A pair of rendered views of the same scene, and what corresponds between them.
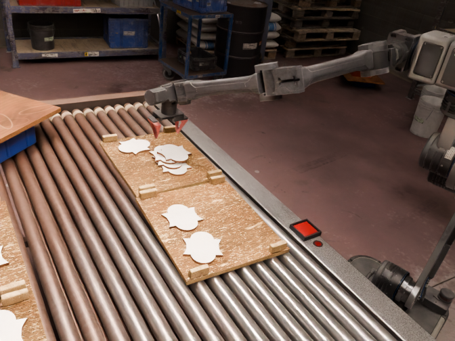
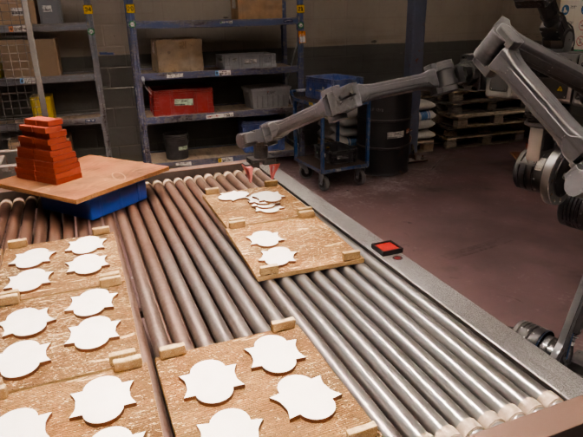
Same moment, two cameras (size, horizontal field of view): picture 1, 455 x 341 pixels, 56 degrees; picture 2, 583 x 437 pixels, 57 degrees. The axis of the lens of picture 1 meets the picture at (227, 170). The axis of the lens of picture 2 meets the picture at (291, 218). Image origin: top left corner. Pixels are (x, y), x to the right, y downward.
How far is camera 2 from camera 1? 0.65 m
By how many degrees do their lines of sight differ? 17
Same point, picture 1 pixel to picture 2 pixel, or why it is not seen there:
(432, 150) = (522, 165)
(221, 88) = (297, 119)
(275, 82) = (337, 101)
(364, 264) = not seen: hidden behind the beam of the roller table
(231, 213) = (314, 237)
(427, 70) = (501, 84)
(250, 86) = (318, 111)
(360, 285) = (431, 284)
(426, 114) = not seen: outside the picture
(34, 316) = (123, 294)
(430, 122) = not seen: outside the picture
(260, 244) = (335, 255)
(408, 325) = (472, 310)
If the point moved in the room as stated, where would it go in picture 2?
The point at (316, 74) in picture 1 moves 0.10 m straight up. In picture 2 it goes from (374, 90) to (375, 57)
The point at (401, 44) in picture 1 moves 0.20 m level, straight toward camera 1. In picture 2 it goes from (469, 63) to (450, 68)
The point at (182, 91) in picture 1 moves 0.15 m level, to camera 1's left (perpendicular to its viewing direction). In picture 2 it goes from (268, 131) to (231, 130)
